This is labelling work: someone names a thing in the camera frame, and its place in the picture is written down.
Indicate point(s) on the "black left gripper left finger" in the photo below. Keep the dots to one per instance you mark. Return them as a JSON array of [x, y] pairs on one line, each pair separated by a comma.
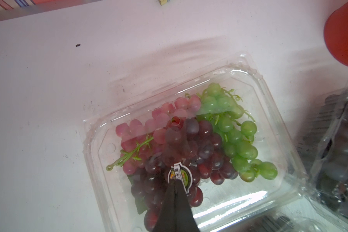
[[167, 217]]

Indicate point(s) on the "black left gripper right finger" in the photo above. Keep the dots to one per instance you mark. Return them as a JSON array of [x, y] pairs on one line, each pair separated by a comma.
[[184, 221]]

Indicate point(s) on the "clamshell green and dark grapes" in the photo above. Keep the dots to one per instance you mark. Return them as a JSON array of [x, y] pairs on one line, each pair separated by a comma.
[[281, 223]]

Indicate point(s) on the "large clamshell red green grapes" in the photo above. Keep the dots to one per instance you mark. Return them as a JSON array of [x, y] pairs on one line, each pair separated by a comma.
[[222, 123]]

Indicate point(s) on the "small clamshell dark grapes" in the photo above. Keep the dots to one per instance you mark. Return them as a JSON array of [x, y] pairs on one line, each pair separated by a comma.
[[323, 148]]

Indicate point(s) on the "yellow binder clip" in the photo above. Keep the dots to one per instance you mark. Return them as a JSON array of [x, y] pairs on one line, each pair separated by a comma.
[[163, 2]]

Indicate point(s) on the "red plastic cup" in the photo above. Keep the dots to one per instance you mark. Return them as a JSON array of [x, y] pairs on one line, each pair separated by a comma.
[[336, 34]]

